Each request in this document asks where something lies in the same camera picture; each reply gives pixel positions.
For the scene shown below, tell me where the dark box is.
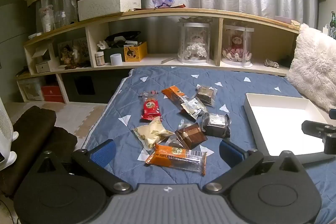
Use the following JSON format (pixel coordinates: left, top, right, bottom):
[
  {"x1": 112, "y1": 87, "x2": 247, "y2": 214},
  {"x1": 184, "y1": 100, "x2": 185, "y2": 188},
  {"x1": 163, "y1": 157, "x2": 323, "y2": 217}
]
[{"x1": 104, "y1": 46, "x2": 125, "y2": 63}]

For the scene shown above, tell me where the brown striped snack packet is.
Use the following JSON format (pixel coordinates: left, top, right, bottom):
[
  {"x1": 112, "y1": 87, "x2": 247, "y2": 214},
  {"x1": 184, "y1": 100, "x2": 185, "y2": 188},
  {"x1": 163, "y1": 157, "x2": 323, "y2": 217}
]
[{"x1": 174, "y1": 123, "x2": 208, "y2": 150}]

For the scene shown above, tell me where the orange snack bar packet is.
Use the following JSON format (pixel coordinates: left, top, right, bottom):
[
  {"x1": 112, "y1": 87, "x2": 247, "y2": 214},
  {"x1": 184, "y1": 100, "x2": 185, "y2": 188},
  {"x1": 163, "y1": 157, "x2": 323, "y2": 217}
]
[
  {"x1": 161, "y1": 85, "x2": 194, "y2": 107},
  {"x1": 145, "y1": 144, "x2": 208, "y2": 176}
]

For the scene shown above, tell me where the dried plant ornament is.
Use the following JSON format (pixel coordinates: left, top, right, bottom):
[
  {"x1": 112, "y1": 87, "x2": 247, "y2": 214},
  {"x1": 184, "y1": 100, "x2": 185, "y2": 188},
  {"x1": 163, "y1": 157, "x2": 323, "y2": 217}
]
[{"x1": 264, "y1": 59, "x2": 280, "y2": 69}]

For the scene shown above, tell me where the beige foam floor mat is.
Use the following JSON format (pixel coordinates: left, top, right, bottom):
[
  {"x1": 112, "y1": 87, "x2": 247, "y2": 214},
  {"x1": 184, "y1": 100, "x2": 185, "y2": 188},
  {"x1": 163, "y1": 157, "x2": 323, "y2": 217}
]
[{"x1": 5, "y1": 101, "x2": 109, "y2": 151}]

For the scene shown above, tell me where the brown folded cloth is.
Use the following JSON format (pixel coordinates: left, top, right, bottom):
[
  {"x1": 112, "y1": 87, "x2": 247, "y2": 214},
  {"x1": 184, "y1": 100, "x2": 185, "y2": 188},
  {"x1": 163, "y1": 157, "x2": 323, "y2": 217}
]
[{"x1": 0, "y1": 105, "x2": 78, "y2": 198}]

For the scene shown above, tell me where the brown cake clear packet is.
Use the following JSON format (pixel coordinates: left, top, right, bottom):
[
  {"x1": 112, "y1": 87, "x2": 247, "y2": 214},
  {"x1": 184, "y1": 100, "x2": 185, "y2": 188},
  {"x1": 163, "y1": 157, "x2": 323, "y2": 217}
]
[
  {"x1": 202, "y1": 112, "x2": 232, "y2": 139},
  {"x1": 196, "y1": 85, "x2": 218, "y2": 107}
]

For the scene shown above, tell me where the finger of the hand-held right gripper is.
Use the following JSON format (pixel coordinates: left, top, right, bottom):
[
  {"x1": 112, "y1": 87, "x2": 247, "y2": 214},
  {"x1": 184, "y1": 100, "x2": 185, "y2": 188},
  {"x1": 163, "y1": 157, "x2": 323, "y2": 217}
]
[
  {"x1": 324, "y1": 132, "x2": 336, "y2": 155},
  {"x1": 301, "y1": 120, "x2": 336, "y2": 139}
]

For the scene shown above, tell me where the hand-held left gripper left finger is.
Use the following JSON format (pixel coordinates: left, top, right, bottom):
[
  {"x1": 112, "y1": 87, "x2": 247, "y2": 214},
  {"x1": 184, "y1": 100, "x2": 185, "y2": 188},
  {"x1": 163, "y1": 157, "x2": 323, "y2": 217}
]
[{"x1": 29, "y1": 139, "x2": 133, "y2": 194}]

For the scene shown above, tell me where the green glass bottle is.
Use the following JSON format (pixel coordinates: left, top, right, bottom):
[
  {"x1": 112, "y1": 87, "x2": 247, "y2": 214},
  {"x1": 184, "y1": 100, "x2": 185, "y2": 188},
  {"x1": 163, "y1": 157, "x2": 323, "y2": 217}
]
[{"x1": 329, "y1": 11, "x2": 336, "y2": 38}]

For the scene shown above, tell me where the wine glass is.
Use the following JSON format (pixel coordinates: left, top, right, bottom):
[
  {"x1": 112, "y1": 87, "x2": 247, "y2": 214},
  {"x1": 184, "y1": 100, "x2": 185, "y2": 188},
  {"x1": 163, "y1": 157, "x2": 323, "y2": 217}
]
[{"x1": 70, "y1": 0, "x2": 79, "y2": 22}]

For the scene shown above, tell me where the white patterned storage box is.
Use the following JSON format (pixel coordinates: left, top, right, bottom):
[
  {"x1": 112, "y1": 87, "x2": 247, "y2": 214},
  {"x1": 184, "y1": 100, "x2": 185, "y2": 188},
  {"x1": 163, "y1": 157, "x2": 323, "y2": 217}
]
[{"x1": 77, "y1": 0, "x2": 142, "y2": 21}]

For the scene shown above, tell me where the brown picture card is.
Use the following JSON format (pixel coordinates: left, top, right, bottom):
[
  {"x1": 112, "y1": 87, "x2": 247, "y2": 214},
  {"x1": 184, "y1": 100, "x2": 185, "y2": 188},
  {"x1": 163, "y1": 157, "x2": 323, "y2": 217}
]
[
  {"x1": 57, "y1": 40, "x2": 74, "y2": 65},
  {"x1": 73, "y1": 37, "x2": 90, "y2": 64}
]

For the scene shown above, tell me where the white cylinder cup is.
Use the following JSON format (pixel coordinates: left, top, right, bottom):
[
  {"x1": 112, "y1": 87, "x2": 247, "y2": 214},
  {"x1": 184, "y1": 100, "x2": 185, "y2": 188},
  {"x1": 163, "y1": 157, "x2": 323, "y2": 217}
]
[{"x1": 110, "y1": 53, "x2": 123, "y2": 66}]

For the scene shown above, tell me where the purple plastic bag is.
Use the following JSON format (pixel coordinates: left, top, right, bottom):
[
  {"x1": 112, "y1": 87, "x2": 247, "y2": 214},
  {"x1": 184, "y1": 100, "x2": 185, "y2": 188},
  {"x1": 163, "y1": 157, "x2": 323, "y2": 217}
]
[{"x1": 152, "y1": 0, "x2": 175, "y2": 8}]

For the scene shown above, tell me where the small white box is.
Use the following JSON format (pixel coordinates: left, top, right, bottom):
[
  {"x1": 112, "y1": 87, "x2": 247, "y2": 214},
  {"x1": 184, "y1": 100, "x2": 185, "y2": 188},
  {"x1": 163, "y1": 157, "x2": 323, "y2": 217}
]
[{"x1": 35, "y1": 61, "x2": 52, "y2": 74}]

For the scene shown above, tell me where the black tray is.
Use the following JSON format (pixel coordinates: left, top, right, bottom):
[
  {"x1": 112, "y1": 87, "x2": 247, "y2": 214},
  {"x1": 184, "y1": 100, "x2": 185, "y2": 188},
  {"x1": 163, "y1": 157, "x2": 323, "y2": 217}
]
[{"x1": 105, "y1": 31, "x2": 141, "y2": 47}]

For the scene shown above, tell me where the white heater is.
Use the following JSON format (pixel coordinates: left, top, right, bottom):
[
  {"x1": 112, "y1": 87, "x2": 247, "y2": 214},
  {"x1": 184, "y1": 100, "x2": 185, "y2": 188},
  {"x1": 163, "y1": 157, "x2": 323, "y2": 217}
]
[{"x1": 0, "y1": 95, "x2": 19, "y2": 170}]

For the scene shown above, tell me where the red box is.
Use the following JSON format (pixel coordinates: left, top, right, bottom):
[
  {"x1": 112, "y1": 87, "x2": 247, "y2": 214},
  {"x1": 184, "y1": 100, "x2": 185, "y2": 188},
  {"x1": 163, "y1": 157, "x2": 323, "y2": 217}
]
[{"x1": 41, "y1": 85, "x2": 65, "y2": 103}]

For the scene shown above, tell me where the open white carton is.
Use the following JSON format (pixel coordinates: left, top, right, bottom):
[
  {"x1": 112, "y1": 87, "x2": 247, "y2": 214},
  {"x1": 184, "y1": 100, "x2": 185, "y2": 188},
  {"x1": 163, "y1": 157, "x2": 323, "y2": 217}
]
[{"x1": 31, "y1": 42, "x2": 54, "y2": 64}]

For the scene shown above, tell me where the clear storage bin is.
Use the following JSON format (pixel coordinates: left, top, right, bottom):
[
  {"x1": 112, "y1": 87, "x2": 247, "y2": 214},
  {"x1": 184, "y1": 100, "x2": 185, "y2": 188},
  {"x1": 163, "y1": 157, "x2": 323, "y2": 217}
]
[{"x1": 18, "y1": 77, "x2": 45, "y2": 102}]

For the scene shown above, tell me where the labelled glass jar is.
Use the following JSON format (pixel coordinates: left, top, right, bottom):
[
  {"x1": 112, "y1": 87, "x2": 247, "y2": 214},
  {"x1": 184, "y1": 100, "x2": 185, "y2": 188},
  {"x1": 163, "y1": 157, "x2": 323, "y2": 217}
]
[{"x1": 39, "y1": 5, "x2": 54, "y2": 33}]

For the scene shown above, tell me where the red flat item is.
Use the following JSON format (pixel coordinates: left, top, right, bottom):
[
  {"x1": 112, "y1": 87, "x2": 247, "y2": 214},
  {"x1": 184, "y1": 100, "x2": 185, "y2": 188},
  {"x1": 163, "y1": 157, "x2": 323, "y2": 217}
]
[{"x1": 142, "y1": 4, "x2": 186, "y2": 10}]

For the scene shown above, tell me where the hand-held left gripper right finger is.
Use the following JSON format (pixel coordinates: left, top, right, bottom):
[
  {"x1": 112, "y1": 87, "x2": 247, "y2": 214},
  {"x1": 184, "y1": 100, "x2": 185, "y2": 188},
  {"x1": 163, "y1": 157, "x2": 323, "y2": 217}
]
[{"x1": 203, "y1": 139, "x2": 309, "y2": 194}]

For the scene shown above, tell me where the white black-print snack packet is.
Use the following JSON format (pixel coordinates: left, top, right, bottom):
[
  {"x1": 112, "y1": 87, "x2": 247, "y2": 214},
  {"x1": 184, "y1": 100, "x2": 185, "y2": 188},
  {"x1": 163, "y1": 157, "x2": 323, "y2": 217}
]
[{"x1": 180, "y1": 97, "x2": 208, "y2": 120}]

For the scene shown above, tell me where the black storage cube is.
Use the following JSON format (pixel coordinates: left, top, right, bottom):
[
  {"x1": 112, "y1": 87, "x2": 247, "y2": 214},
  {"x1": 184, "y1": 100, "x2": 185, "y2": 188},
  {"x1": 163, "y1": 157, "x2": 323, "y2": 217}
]
[{"x1": 63, "y1": 74, "x2": 96, "y2": 104}]

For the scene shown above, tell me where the white fluffy pillow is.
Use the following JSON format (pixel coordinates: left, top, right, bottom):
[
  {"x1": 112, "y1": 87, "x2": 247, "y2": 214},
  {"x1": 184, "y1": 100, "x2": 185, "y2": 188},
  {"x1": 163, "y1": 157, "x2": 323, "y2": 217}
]
[{"x1": 286, "y1": 23, "x2": 336, "y2": 112}]

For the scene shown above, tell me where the red snack packet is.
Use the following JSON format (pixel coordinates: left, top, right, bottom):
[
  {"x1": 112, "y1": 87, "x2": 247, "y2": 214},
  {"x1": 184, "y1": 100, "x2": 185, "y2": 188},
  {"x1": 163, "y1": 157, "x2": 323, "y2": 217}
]
[{"x1": 140, "y1": 91, "x2": 162, "y2": 121}]

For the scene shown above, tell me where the yellow cartoon box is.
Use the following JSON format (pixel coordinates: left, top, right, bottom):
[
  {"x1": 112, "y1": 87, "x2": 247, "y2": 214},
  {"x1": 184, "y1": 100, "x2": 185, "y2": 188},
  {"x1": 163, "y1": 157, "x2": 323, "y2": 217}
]
[{"x1": 123, "y1": 42, "x2": 148, "y2": 62}]

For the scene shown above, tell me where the cream snack packet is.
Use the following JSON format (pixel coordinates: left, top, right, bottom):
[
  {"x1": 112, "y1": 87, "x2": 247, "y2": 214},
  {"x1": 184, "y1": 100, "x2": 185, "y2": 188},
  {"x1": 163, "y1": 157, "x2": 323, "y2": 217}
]
[{"x1": 132, "y1": 116, "x2": 175, "y2": 150}]

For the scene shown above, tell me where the blue quilted blanket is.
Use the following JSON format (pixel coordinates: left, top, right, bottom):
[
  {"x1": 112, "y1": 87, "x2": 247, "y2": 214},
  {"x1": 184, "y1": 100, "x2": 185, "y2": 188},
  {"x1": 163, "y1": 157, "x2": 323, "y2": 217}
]
[{"x1": 79, "y1": 67, "x2": 336, "y2": 224}]

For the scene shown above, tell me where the pink flat item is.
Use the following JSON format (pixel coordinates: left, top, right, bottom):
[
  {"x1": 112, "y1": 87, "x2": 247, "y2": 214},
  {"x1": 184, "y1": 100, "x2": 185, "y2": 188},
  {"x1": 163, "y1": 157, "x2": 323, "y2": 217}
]
[{"x1": 274, "y1": 15, "x2": 293, "y2": 24}]

